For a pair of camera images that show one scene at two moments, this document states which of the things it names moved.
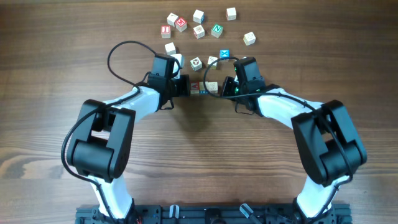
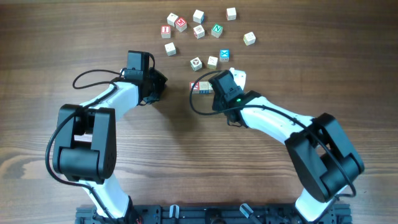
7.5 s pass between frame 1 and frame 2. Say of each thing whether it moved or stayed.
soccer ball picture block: stayed
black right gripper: moved
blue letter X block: stayed
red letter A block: stayed
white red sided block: stayed
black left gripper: moved
